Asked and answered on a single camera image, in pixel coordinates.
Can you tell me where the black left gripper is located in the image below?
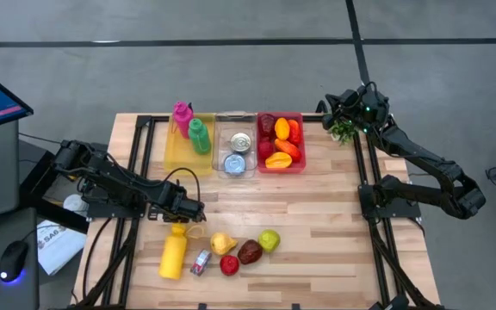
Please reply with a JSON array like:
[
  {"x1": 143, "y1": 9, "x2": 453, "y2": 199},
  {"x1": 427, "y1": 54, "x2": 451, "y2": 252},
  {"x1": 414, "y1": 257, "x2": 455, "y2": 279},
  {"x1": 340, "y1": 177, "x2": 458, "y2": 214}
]
[{"x1": 155, "y1": 180, "x2": 208, "y2": 224}]

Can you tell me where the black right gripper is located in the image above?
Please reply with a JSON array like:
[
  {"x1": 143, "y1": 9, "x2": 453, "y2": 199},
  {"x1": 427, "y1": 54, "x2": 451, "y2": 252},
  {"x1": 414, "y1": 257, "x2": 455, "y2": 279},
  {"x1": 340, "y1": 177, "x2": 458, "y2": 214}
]
[{"x1": 321, "y1": 84, "x2": 392, "y2": 134}]

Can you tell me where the yellow toy pear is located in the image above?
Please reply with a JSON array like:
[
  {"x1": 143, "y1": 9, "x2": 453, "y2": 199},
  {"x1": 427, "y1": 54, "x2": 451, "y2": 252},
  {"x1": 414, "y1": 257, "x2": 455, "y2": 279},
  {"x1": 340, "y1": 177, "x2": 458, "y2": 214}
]
[{"x1": 210, "y1": 232, "x2": 239, "y2": 257}]

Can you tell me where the red toy bell pepper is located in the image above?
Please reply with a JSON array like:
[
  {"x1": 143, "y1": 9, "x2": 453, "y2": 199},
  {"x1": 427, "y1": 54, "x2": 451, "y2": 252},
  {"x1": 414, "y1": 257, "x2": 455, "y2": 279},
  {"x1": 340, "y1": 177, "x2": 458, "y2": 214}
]
[{"x1": 288, "y1": 119, "x2": 302, "y2": 146}]

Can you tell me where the yellow plastic squeeze bottle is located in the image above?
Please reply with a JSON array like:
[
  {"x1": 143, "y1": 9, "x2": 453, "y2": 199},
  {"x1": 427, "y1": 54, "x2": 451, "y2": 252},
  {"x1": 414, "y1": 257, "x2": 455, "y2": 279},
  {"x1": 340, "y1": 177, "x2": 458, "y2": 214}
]
[{"x1": 158, "y1": 222, "x2": 206, "y2": 281}]

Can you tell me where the tin can red white label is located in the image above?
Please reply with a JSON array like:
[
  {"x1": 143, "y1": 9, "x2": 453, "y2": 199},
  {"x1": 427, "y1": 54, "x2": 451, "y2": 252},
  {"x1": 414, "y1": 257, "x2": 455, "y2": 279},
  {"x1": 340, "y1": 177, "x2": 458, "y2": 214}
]
[{"x1": 189, "y1": 248, "x2": 213, "y2": 277}]

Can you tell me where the orange-yellow toy bell pepper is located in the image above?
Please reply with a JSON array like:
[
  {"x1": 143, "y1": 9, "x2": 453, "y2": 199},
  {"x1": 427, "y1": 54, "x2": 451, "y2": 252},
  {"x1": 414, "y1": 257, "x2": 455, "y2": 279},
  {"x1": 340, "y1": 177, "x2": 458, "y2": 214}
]
[{"x1": 274, "y1": 116, "x2": 291, "y2": 141}]

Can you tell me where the orange-red toy bell pepper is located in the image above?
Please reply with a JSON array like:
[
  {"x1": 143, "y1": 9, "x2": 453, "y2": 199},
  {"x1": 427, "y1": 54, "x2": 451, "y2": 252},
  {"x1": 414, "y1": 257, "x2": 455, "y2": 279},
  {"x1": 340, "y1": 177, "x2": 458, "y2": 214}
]
[{"x1": 273, "y1": 138, "x2": 303, "y2": 164}]

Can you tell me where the tin can dark blue label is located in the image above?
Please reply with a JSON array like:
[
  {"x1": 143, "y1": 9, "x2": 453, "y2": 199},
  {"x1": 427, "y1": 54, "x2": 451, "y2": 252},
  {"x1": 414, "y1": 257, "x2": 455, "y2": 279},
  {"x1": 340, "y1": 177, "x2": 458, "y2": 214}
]
[{"x1": 223, "y1": 153, "x2": 248, "y2": 177}]

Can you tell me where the dark red wrinkled toy apple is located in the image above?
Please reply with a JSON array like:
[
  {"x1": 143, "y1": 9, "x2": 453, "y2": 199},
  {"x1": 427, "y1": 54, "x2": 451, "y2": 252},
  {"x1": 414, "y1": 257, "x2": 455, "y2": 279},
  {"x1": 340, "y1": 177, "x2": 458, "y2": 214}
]
[
  {"x1": 237, "y1": 239, "x2": 264, "y2": 265},
  {"x1": 259, "y1": 113, "x2": 276, "y2": 137}
]

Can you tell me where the yellow toy bell pepper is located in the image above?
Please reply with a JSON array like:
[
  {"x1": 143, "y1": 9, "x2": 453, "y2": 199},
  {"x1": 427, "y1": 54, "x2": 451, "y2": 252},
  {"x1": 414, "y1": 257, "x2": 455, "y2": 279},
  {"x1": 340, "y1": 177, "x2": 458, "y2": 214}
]
[{"x1": 264, "y1": 151, "x2": 294, "y2": 170}]

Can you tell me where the green plastic squeeze bottle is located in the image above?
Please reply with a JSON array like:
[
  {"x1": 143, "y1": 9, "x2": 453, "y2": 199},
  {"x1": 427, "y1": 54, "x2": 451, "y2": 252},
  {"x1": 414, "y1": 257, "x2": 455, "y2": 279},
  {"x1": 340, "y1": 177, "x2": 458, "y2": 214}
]
[{"x1": 187, "y1": 118, "x2": 213, "y2": 156}]

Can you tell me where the green toy apple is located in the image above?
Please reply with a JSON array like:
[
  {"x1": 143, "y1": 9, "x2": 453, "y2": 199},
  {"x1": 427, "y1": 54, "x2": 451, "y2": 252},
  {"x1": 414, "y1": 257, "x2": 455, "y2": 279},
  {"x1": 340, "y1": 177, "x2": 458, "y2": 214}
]
[{"x1": 257, "y1": 228, "x2": 282, "y2": 254}]

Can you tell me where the tin can blue red label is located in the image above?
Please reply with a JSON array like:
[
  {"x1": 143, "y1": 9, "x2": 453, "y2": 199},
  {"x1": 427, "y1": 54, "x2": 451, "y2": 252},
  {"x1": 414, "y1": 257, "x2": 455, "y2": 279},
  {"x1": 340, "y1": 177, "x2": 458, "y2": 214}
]
[{"x1": 229, "y1": 132, "x2": 253, "y2": 155}]

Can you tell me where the pink plastic squeeze bottle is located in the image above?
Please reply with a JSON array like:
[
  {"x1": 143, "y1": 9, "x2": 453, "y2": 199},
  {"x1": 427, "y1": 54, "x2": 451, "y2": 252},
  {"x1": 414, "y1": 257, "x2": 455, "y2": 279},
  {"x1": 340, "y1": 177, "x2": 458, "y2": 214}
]
[{"x1": 172, "y1": 101, "x2": 195, "y2": 140}]

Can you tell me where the small potted green plant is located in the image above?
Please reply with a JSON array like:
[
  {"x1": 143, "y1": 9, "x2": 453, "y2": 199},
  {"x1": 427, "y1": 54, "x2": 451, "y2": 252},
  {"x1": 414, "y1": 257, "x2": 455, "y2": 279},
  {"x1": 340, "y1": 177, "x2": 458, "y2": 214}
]
[{"x1": 328, "y1": 119, "x2": 358, "y2": 146}]

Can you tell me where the yellow translucent plastic bin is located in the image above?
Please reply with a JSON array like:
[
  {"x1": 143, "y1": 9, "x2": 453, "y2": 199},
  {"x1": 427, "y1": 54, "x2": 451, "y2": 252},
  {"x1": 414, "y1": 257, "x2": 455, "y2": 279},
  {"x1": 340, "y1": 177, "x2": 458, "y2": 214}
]
[{"x1": 164, "y1": 112, "x2": 217, "y2": 177}]

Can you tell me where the red translucent plastic bin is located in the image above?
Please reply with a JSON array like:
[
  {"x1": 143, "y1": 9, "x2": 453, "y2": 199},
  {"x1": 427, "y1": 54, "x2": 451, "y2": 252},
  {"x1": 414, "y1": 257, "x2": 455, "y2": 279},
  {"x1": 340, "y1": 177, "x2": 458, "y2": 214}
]
[{"x1": 255, "y1": 111, "x2": 307, "y2": 175}]

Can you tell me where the clear plastic bin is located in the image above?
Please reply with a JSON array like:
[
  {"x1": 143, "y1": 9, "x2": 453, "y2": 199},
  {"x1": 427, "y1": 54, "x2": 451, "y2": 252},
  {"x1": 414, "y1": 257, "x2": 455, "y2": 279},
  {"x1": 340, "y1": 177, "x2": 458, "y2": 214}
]
[{"x1": 212, "y1": 111, "x2": 258, "y2": 179}]

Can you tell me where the white round roll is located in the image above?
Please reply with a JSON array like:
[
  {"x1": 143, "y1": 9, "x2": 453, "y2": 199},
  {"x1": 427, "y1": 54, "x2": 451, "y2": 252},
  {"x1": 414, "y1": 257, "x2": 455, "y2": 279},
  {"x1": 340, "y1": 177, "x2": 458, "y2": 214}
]
[{"x1": 63, "y1": 193, "x2": 89, "y2": 216}]

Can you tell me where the white printed paper booklet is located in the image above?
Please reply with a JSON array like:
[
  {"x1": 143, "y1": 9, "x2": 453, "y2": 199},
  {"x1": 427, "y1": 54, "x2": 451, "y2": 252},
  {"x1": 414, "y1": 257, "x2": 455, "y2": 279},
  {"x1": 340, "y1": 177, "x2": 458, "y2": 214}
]
[{"x1": 36, "y1": 219, "x2": 88, "y2": 276}]

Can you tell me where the black computer mouse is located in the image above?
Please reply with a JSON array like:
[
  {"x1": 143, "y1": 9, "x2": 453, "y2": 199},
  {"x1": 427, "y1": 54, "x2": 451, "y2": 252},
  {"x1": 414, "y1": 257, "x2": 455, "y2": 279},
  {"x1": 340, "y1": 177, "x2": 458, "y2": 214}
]
[{"x1": 0, "y1": 239, "x2": 29, "y2": 284}]

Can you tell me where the dark side desk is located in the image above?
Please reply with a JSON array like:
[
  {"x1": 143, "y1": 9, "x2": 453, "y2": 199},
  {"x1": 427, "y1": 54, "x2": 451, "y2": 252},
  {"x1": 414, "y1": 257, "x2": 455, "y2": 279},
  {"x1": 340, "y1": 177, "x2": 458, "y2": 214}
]
[{"x1": 0, "y1": 207, "x2": 40, "y2": 310}]

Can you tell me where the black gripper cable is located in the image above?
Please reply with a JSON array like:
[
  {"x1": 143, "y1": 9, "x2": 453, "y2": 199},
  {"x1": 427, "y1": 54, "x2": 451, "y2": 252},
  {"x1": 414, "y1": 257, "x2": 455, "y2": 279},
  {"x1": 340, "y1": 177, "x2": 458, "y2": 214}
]
[{"x1": 161, "y1": 166, "x2": 202, "y2": 203}]

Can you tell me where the black aluminium table frame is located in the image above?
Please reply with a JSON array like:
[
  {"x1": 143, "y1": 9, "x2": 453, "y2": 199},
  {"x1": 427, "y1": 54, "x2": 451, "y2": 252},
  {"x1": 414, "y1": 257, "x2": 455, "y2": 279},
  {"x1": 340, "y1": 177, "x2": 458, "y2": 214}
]
[{"x1": 65, "y1": 114, "x2": 447, "y2": 310}]

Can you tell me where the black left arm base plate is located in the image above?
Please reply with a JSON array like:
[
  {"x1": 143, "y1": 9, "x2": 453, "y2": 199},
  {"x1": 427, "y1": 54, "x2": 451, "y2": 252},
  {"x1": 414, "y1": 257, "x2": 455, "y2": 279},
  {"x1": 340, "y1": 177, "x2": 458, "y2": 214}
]
[{"x1": 86, "y1": 184, "x2": 150, "y2": 220}]

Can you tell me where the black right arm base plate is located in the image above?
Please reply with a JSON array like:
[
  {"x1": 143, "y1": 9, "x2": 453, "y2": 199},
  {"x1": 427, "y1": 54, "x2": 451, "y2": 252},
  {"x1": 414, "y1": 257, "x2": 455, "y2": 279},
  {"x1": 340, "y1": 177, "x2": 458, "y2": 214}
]
[{"x1": 357, "y1": 183, "x2": 422, "y2": 220}]

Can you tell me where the black floor cable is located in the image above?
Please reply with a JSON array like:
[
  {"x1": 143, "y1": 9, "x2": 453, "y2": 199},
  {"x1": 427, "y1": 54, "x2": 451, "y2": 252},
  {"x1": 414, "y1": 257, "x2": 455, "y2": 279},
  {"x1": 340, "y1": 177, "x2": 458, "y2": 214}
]
[{"x1": 82, "y1": 217, "x2": 115, "y2": 302}]

